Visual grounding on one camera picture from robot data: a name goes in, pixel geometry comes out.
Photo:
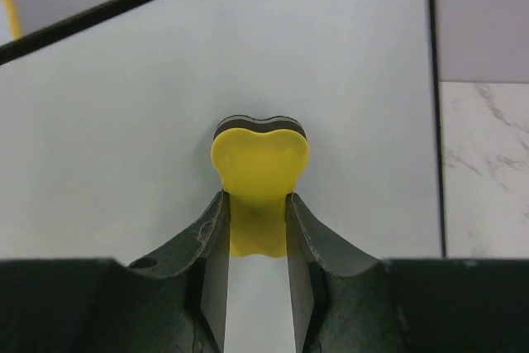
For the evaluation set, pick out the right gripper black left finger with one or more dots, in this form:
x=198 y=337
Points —
x=185 y=310

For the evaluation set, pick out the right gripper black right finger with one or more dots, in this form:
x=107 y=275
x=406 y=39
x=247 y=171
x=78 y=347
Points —
x=339 y=294

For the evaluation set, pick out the yellow bone-shaped eraser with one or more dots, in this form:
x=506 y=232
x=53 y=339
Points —
x=259 y=162

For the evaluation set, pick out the black-framed whiteboard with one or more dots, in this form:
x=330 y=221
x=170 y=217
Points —
x=107 y=121

